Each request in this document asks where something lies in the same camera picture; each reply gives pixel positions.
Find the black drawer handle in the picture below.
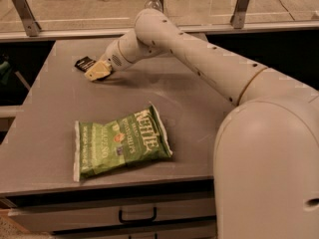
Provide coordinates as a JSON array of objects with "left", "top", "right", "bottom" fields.
[{"left": 118, "top": 207, "right": 158, "bottom": 224}]

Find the grey cabinet lower drawer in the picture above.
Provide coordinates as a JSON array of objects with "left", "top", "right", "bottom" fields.
[{"left": 52, "top": 220, "right": 217, "bottom": 239}]

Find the dark brown rxbar chocolate bar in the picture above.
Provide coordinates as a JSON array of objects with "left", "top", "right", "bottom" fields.
[{"left": 75, "top": 56, "right": 96, "bottom": 73}]

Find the grey metal railing bar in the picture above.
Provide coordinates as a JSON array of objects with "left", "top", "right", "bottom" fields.
[{"left": 0, "top": 20, "right": 319, "bottom": 43}]

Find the right metal railing bracket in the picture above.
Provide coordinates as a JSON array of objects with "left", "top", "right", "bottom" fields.
[{"left": 230, "top": 0, "right": 250, "bottom": 29}]

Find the grey cabinet upper drawer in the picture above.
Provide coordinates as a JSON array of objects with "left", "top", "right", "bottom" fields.
[{"left": 9, "top": 197, "right": 215, "bottom": 232}]

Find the green Kettle chips bag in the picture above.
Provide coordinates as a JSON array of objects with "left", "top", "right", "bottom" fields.
[{"left": 74, "top": 105, "right": 172, "bottom": 181}]

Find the grey cabinet drawer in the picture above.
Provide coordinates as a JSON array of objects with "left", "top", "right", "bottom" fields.
[
  {"left": 9, "top": 197, "right": 215, "bottom": 232},
  {"left": 52, "top": 220, "right": 217, "bottom": 239}
]

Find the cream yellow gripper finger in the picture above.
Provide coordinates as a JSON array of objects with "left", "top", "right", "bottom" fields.
[{"left": 85, "top": 61, "right": 112, "bottom": 81}]

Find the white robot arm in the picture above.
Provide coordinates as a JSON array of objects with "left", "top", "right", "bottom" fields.
[{"left": 86, "top": 9, "right": 319, "bottom": 239}]

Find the left metal railing bracket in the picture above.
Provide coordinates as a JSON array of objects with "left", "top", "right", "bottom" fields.
[{"left": 11, "top": 0, "right": 41, "bottom": 37}]

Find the clear plastic water bottle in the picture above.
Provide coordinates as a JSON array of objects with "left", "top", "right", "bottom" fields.
[{"left": 145, "top": 0, "right": 163, "bottom": 12}]

